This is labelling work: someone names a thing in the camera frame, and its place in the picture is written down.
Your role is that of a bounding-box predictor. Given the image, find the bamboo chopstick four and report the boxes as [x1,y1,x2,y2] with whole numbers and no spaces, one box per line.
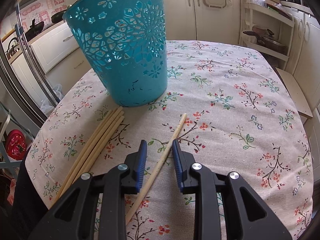
[64,110,125,188]

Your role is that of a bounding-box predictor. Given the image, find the lone bamboo chopstick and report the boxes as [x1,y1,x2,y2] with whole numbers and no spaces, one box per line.
[125,113,187,225]

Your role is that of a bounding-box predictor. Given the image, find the cream kitchen cabinets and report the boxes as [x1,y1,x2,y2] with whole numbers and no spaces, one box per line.
[1,0,319,108]

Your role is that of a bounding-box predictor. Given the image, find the white storage trolley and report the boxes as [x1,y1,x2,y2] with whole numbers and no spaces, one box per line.
[239,0,297,70]

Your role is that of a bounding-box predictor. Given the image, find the bamboo chopstick one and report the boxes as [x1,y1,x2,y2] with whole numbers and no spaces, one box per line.
[53,108,115,203]

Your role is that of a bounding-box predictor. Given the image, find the bamboo chopstick three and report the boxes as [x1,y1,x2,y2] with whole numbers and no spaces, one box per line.
[57,106,124,199]

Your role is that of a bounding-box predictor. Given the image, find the teal perforated plastic basket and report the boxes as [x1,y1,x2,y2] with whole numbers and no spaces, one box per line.
[63,0,168,107]

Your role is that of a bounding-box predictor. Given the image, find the bamboo chopstick two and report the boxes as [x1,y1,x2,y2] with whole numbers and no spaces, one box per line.
[56,106,121,201]

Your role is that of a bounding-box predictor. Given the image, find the bamboo chopstick five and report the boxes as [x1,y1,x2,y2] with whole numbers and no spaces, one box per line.
[72,114,126,181]

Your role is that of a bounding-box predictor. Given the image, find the wooden board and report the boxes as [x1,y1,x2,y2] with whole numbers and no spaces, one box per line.
[276,68,313,119]

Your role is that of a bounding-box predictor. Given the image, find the black frying pan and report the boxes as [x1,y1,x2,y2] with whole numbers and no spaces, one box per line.
[25,19,44,42]

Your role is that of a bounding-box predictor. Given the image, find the floral tablecloth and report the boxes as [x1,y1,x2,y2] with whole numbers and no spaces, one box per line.
[25,41,313,239]

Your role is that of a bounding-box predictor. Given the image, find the red round object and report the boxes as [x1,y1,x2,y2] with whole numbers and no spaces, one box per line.
[5,129,27,160]

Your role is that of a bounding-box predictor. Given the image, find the clear plastic bag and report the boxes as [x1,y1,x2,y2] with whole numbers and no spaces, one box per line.
[39,83,65,117]

